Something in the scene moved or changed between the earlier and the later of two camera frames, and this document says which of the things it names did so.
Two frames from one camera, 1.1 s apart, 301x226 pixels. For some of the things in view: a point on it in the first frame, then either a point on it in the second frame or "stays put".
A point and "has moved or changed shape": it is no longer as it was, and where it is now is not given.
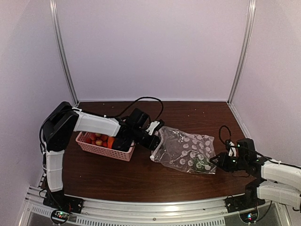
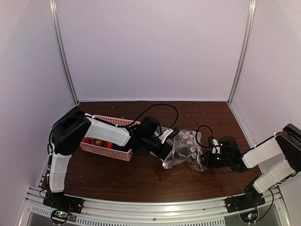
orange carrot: (110, 140) stays put
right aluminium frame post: (251, 13) stays put
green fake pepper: (200, 165) → (186, 150)
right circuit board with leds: (249, 216) stays put
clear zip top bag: (188, 152) has moved or changed shape
